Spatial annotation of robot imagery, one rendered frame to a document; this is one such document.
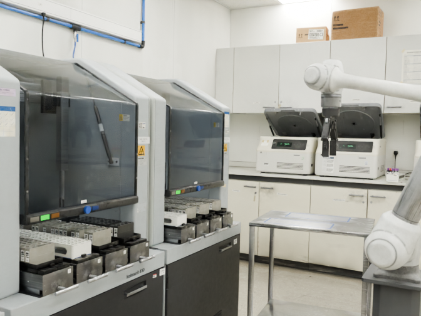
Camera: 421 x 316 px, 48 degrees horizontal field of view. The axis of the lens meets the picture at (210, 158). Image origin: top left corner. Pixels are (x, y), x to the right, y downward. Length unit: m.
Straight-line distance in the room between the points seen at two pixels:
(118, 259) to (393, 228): 1.05
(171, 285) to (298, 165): 2.48
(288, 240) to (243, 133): 1.42
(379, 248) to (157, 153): 1.07
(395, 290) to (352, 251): 2.38
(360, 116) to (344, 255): 1.30
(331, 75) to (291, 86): 2.89
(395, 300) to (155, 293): 1.02
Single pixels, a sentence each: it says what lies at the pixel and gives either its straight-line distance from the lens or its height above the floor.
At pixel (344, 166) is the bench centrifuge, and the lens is 4.40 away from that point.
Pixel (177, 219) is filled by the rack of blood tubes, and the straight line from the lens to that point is 2.34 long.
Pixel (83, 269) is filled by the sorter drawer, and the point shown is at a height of 0.78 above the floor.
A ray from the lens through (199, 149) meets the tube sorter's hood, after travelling 2.56.
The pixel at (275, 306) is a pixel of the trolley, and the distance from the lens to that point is 2.89.
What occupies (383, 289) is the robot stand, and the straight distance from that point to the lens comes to 2.12.
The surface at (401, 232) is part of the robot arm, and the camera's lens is 1.86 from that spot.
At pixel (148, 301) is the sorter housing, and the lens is 2.17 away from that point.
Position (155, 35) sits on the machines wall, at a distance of 4.25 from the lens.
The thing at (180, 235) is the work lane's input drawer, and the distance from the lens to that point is 2.31.
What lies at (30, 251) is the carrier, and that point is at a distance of 1.70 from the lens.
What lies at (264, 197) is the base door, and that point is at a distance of 4.64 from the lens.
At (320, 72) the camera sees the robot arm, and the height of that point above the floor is 1.53.
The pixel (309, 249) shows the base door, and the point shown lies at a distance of 4.58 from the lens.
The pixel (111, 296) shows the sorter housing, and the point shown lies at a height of 0.63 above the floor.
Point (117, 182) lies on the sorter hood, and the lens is 1.99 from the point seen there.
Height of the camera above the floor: 1.28
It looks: 3 degrees down
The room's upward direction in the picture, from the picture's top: 1 degrees clockwise
